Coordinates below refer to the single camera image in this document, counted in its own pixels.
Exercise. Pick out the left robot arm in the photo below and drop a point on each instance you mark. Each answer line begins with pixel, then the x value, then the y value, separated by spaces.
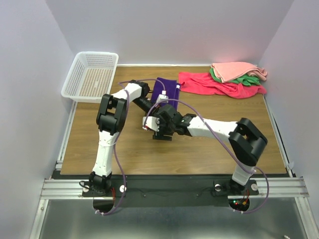
pixel 110 120

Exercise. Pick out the hot pink towel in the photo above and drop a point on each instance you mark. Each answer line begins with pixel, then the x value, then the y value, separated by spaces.
pixel 204 84

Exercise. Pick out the purple towel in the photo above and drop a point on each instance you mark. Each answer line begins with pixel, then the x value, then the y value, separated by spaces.
pixel 172 88

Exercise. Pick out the green towel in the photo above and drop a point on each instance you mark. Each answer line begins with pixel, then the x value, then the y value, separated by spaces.
pixel 244 80

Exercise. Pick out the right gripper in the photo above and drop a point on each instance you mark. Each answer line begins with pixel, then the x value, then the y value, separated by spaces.
pixel 161 134

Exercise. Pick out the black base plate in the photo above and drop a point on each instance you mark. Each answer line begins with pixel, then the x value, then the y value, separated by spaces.
pixel 170 191

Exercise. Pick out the aluminium frame rail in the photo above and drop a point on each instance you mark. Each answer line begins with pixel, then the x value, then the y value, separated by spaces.
pixel 70 189

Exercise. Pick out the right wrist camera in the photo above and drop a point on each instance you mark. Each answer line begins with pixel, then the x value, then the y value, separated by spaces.
pixel 151 123

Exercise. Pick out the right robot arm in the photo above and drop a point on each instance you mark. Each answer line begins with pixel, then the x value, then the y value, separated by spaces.
pixel 241 139

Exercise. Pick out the white plastic basket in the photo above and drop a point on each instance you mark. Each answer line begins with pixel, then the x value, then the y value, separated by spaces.
pixel 90 76

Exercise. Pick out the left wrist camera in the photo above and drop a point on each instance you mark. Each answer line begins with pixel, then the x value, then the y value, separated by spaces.
pixel 162 99

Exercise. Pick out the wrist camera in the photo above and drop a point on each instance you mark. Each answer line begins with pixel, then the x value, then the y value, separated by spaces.
pixel 162 99
pixel 151 123

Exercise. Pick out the salmon pink towel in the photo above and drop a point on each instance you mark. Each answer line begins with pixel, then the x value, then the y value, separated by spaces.
pixel 227 72

